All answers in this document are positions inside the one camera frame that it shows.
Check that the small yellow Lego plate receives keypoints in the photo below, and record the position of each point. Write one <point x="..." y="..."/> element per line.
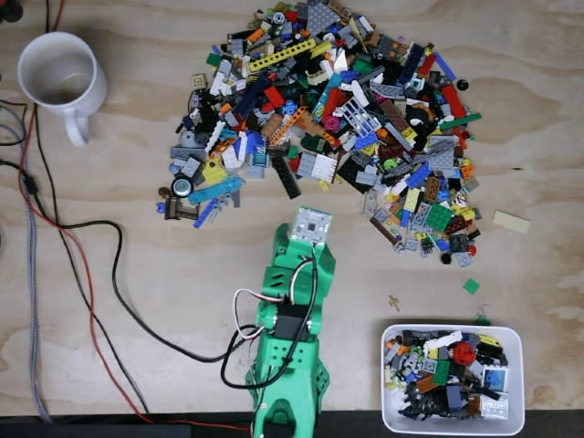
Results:
<point x="323" y="185"/>

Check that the black long Lego plate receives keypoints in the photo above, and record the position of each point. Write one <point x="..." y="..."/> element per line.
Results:
<point x="285" y="175"/>

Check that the blue narrow Lego plate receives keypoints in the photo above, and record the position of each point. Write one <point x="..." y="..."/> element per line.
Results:
<point x="205" y="213"/>

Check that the light grey Lego plate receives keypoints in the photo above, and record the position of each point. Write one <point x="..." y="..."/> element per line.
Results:
<point x="307" y="165"/>

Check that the light blue long Lego plate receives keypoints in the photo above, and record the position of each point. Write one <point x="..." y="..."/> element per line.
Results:
<point x="213" y="191"/>

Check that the brown long Lego plate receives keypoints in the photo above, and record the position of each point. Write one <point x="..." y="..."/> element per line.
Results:
<point x="382" y="229"/>

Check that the tiny gold Lego piece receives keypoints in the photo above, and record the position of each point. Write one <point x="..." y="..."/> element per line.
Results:
<point x="394" y="303"/>

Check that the dark brown Lego piece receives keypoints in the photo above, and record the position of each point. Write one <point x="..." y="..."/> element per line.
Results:
<point x="179" y="209"/>

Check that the black Lego wheel silver hub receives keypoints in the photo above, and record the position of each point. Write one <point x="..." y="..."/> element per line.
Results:
<point x="181" y="187"/>

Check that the orange Lego beam with holes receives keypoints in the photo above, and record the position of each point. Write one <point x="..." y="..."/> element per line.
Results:
<point x="315" y="125"/>

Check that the small blue Lego clip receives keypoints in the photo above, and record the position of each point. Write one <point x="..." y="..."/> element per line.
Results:
<point x="160" y="207"/>

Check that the bright green Lego plate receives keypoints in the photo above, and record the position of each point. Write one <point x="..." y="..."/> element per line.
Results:
<point x="439" y="216"/>

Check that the black round Lego piece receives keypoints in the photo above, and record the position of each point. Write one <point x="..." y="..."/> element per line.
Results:
<point x="463" y="85"/>
<point x="445" y="259"/>

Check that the small grey Lego plate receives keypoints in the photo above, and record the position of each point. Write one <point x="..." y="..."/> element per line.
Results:
<point x="463" y="259"/>

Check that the white curved Lego piece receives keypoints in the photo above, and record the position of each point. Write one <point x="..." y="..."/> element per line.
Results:
<point x="442" y="341"/>

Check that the large grey Lego plate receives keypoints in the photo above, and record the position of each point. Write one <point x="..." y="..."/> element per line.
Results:
<point x="441" y="159"/>

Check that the small red round Lego piece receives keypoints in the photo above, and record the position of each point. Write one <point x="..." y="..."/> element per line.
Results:
<point x="471" y="250"/>

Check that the small green square Lego plate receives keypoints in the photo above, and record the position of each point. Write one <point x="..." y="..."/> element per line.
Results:
<point x="471" y="286"/>

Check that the orange brown Lego plate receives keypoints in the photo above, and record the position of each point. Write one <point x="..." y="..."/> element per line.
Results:
<point x="429" y="384"/>

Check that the green Lego brick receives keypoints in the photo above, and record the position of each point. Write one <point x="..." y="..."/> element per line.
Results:
<point x="440" y="372"/>

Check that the tan square Lego tile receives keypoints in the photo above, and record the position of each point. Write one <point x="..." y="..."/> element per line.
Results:
<point x="198" y="82"/>

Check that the red round Lego ball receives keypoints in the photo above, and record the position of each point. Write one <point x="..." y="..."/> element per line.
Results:
<point x="462" y="353"/>

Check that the yellow Lego beam with holes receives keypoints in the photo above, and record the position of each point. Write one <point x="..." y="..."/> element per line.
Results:
<point x="283" y="54"/>

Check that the small green Lego piece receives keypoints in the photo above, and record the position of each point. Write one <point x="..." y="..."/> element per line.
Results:
<point x="482" y="320"/>

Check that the yellow and black Lego piece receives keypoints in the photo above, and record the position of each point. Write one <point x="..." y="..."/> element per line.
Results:
<point x="488" y="341"/>

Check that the long green Lego plate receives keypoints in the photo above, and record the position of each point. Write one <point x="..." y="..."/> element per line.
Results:
<point x="461" y="121"/>

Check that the tan flat Lego tile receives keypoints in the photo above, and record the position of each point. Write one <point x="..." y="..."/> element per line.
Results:
<point x="511" y="222"/>

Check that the red long Lego brick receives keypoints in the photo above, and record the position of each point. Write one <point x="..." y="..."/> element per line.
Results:
<point x="453" y="101"/>

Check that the blue printed Lego tile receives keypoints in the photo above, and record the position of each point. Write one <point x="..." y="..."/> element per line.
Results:
<point x="495" y="380"/>

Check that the grey Lego wedge plate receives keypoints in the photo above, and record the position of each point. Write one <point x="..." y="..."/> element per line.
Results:
<point x="321" y="16"/>

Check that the white studded Lego plate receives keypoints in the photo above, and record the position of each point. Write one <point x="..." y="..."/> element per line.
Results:
<point x="494" y="407"/>

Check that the white plastic bin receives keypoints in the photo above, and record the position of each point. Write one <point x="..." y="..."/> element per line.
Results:
<point x="513" y="424"/>

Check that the white ceramic mug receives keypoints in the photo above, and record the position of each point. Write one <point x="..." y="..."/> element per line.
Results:
<point x="59" y="73"/>

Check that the black object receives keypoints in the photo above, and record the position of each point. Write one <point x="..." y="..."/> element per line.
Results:
<point x="8" y="9"/>

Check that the white camera circuit board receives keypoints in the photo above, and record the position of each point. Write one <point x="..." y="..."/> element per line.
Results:
<point x="311" y="226"/>

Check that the white Lego window frame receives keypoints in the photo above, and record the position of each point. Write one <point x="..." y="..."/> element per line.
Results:
<point x="360" y="117"/>

